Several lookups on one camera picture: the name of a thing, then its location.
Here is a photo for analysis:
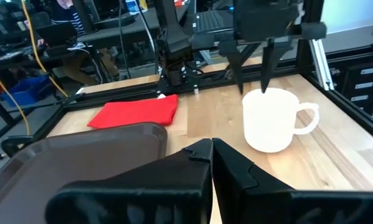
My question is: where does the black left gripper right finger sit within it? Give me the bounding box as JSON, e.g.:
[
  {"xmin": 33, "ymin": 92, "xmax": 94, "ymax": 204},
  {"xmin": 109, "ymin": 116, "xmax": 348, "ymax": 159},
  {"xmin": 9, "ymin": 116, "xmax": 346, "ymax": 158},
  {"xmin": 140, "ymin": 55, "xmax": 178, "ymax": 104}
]
[{"xmin": 212, "ymin": 138, "xmax": 373, "ymax": 224}]

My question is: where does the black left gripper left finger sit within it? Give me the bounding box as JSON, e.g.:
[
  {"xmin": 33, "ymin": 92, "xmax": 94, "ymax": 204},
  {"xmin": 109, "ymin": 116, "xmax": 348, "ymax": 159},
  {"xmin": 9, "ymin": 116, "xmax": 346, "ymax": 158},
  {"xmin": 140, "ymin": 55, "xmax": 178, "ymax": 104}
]
[{"xmin": 45, "ymin": 138, "xmax": 214, "ymax": 224}]

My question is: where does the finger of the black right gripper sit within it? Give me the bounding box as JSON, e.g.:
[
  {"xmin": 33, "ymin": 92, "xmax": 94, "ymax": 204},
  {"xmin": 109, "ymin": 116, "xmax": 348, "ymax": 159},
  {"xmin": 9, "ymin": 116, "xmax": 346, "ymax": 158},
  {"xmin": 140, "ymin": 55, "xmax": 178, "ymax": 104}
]
[
  {"xmin": 260, "ymin": 36, "xmax": 295, "ymax": 94},
  {"xmin": 219, "ymin": 39, "xmax": 245, "ymax": 95}
]

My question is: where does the white ceramic mug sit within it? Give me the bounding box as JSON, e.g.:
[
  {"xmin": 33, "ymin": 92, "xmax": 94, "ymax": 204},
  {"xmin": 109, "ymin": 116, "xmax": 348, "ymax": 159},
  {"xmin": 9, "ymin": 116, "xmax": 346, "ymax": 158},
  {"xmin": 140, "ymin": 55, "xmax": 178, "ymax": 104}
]
[{"xmin": 241, "ymin": 87, "xmax": 320, "ymax": 154}]

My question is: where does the red cloth napkin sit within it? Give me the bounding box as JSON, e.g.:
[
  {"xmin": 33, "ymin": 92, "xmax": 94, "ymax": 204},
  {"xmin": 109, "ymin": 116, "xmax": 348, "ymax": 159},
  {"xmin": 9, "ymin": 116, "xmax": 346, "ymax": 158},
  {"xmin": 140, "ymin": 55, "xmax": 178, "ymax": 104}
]
[{"xmin": 87, "ymin": 94, "xmax": 179, "ymax": 130}]

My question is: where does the brown plastic tray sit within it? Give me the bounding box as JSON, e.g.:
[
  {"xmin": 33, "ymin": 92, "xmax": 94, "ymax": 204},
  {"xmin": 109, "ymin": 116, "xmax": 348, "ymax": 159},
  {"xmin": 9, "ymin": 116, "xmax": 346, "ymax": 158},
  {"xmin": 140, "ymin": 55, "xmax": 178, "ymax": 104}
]
[{"xmin": 0, "ymin": 122, "xmax": 168, "ymax": 224}]

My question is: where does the dark grey desk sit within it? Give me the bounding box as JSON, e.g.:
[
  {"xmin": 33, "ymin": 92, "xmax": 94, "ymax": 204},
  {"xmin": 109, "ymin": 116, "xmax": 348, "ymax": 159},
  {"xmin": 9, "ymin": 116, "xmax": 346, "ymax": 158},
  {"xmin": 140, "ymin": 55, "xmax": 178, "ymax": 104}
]
[
  {"xmin": 77, "ymin": 2, "xmax": 190, "ymax": 52},
  {"xmin": 189, "ymin": 30, "xmax": 237, "ymax": 52}
]

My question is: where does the black laptop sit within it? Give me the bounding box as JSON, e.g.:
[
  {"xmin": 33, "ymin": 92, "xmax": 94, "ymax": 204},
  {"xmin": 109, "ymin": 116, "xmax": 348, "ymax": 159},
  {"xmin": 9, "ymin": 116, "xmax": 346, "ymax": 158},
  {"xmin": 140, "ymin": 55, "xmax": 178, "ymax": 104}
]
[
  {"xmin": 192, "ymin": 9, "xmax": 237, "ymax": 35},
  {"xmin": 35, "ymin": 21, "xmax": 78, "ymax": 47}
]

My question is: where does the silver metal bar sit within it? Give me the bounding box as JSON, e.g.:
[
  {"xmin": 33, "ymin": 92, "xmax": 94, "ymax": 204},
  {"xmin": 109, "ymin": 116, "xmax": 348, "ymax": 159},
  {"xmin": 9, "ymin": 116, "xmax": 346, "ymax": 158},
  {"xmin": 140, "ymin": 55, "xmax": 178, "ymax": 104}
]
[{"xmin": 308, "ymin": 39, "xmax": 336, "ymax": 91}]

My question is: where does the black drawer cabinet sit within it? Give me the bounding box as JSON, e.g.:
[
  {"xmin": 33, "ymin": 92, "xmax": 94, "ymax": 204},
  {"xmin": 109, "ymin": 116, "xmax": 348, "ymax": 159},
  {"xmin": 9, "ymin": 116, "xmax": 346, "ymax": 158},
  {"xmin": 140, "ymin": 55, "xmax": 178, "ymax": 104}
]
[{"xmin": 341, "ymin": 59, "xmax": 373, "ymax": 116}]

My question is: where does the blue plastic bin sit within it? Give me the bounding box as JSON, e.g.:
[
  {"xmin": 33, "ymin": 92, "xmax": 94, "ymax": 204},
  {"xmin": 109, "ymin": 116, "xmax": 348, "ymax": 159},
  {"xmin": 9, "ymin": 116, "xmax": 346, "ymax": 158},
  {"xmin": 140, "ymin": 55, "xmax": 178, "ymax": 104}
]
[{"xmin": 0, "ymin": 75, "xmax": 55, "ymax": 108}]

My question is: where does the black desk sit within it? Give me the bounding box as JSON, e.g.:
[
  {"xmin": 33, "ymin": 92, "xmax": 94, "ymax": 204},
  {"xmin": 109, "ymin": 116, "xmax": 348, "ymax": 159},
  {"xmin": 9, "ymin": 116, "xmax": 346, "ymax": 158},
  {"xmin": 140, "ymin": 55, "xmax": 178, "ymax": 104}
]
[{"xmin": 0, "ymin": 43, "xmax": 97, "ymax": 147}]

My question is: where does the person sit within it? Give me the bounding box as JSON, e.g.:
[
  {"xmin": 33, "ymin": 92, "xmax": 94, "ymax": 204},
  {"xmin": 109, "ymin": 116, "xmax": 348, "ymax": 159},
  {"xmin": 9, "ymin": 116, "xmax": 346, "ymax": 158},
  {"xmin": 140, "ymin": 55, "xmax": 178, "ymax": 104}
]
[{"xmin": 49, "ymin": 0, "xmax": 121, "ymax": 86}]

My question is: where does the black keyboard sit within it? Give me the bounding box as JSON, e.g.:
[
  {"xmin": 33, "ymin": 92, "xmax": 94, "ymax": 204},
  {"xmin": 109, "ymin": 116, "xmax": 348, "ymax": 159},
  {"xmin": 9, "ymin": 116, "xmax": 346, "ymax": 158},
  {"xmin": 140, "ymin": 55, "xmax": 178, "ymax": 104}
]
[{"xmin": 0, "ymin": 50, "xmax": 27, "ymax": 67}]

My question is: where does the black table frame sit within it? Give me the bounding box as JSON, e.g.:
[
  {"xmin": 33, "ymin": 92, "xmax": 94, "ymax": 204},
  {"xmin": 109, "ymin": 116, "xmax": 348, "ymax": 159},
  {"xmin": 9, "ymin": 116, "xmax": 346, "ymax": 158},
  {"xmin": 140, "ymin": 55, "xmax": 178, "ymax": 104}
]
[{"xmin": 1, "ymin": 0, "xmax": 373, "ymax": 158}]

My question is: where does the yellow cable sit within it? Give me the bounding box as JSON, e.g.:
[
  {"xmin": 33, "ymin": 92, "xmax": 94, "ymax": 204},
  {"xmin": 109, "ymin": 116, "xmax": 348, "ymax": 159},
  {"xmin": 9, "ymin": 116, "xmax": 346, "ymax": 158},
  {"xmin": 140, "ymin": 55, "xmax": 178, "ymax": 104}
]
[
  {"xmin": 20, "ymin": 0, "xmax": 69, "ymax": 98},
  {"xmin": 0, "ymin": 65, "xmax": 31, "ymax": 166}
]

